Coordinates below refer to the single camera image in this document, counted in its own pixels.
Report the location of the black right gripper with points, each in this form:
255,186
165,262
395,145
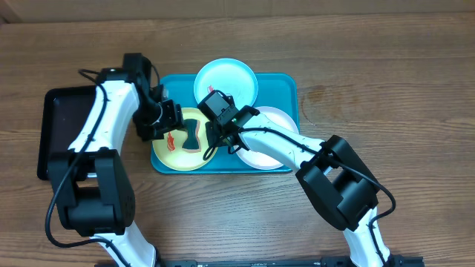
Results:
220,131

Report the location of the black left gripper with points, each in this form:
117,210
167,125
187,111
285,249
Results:
175,120

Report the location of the pink green scrub sponge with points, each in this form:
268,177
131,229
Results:
192,142

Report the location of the light blue plate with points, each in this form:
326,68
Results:
230,76

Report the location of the yellow plate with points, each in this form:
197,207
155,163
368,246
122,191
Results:
169,150

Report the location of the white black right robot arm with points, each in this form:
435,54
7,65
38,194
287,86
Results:
339,186

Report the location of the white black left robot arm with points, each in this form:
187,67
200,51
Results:
93,200

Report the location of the teal plastic serving tray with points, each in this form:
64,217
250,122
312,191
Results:
276,90

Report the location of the black rectangular water tray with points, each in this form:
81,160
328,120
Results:
65,112

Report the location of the white plate with red stain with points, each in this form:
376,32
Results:
261,161

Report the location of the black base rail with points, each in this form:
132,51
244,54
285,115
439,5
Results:
395,261

